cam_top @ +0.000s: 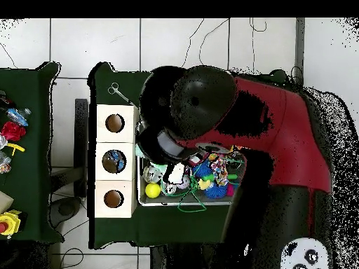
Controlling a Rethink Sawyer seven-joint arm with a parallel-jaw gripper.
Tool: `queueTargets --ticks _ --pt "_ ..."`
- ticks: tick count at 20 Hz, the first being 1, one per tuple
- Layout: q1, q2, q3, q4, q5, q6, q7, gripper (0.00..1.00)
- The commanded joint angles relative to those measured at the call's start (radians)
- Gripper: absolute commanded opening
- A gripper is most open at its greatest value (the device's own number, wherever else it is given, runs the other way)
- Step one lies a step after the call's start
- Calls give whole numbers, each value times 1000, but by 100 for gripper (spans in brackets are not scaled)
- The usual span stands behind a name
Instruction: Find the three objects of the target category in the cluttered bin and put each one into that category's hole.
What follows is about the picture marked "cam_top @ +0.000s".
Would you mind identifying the cream knitted cloth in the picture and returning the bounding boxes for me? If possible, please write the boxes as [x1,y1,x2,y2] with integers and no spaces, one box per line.
[167,163,186,186]

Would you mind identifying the wooden box with three holes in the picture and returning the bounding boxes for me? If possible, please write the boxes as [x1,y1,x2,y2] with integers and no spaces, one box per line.
[94,104,140,219]

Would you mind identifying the blue spiky ball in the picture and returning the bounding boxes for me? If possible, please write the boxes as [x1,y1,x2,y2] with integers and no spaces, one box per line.
[192,160,215,180]

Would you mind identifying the plain yellow ball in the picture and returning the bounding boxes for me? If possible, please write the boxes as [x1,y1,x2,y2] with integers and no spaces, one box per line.
[144,183,162,199]

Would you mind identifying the silver scissors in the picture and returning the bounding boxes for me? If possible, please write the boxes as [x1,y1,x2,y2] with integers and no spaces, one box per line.
[107,82,135,106]

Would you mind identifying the dark green tablecloth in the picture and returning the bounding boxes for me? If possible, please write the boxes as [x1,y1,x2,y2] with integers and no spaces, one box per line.
[88,62,287,249]
[0,62,64,244]

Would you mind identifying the black upright panel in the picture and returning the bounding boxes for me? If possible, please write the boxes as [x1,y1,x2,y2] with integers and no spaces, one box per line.
[74,98,89,197]

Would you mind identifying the yellow plastic piece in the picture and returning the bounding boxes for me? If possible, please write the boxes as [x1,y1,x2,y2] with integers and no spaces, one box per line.
[6,142,26,157]

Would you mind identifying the blue and clear packet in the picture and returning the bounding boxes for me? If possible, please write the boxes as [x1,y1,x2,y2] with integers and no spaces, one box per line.
[6,107,32,127]

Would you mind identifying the red crumpled item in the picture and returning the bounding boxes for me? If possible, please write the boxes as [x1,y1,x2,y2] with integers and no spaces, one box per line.
[1,120,27,142]

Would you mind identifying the clear plastic packet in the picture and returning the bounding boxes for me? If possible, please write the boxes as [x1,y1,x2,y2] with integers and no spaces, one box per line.
[0,151,12,174]

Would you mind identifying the beige box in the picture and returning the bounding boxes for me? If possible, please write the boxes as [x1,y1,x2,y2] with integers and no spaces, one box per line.
[0,191,14,214]

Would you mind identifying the yellow emergency stop button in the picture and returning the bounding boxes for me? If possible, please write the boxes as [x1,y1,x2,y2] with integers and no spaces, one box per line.
[0,209,22,238]

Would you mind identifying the wire mesh bin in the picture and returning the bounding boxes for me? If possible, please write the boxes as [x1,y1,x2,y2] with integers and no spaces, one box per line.
[136,155,235,207]

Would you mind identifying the thin black cable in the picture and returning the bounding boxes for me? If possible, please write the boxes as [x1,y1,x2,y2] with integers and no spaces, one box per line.
[198,18,230,67]
[181,18,205,69]

